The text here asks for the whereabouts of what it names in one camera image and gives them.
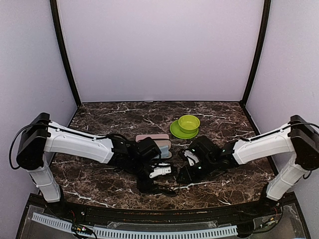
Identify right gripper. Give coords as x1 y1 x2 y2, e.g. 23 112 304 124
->
176 156 217 184

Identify black sunglasses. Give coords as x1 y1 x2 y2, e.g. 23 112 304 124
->
155 175 181 197

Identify black glasses case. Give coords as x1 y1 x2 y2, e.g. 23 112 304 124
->
155 139 172 159

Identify pink glasses case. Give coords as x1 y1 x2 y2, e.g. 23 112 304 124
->
135 134 169 142

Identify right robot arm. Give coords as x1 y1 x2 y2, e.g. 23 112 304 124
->
177 115 319 216

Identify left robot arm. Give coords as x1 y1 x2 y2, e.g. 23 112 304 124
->
12 113 160 217

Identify green plate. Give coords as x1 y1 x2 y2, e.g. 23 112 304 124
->
169 120 199 139

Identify green bowl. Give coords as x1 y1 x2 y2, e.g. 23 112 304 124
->
178 115 200 133

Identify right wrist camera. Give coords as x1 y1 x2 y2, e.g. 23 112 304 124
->
181 149 199 166

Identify white slotted cable duct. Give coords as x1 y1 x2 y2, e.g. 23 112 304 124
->
31 213 238 239

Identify black table front rail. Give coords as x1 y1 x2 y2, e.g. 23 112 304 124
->
41 200 284 229

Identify right black frame post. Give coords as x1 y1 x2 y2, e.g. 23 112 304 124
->
240 0 271 108

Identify black frame post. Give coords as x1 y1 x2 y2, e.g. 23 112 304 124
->
240 0 271 108
49 0 82 107

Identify left black frame post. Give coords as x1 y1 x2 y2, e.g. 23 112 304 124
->
49 0 82 107

